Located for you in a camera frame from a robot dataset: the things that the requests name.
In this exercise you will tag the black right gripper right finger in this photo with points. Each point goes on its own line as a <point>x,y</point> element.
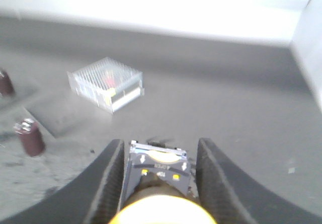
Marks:
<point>230,195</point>

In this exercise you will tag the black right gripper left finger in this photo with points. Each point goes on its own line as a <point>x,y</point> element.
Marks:
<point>92,197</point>

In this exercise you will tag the yellow mushroom push button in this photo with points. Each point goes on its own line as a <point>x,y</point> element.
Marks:
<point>156,187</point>

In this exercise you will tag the dark red capacitor front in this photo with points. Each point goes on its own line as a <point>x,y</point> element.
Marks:
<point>30,136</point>

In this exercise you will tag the dark red capacitor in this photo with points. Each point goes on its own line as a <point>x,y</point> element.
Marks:
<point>30,136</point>
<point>7,88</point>

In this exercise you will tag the small metal mesh power supply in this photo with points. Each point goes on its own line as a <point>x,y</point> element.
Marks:
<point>107,83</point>

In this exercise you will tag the dark red capacitor rear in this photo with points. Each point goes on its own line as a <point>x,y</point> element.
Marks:
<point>7,88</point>

